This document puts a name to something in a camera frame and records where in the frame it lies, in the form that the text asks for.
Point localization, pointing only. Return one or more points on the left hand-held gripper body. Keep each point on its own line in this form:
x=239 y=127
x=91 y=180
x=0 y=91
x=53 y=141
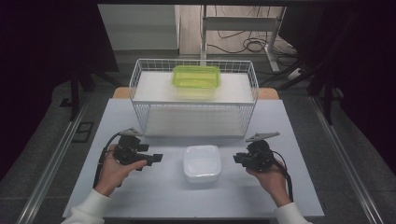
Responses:
x=127 y=151

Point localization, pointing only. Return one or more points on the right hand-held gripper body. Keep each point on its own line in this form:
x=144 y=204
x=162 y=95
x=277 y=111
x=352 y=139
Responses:
x=260 y=154

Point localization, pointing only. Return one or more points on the green lidded plastic container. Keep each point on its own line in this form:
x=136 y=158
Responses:
x=196 y=76

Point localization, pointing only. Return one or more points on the person's left hand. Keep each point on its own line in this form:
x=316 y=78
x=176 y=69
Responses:
x=113 y=174

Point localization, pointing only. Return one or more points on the person's right hand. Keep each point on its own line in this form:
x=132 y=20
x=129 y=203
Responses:
x=272 y=183

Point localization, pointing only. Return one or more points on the white lidded plastic container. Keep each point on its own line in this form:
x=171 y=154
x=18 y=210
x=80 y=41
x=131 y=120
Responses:
x=201 y=163

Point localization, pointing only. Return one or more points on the wooden table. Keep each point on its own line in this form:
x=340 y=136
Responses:
x=120 y=92

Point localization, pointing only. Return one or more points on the black metal stand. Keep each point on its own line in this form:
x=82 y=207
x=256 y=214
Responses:
x=74 y=93
x=327 y=93

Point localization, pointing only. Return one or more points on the white power strip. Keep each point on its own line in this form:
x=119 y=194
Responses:
x=294 y=74

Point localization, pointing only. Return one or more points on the aluminium floor rail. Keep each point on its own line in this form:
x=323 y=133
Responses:
x=49 y=168
x=345 y=161

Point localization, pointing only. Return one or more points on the white metal desk frame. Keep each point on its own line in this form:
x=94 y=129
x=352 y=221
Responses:
x=239 y=23

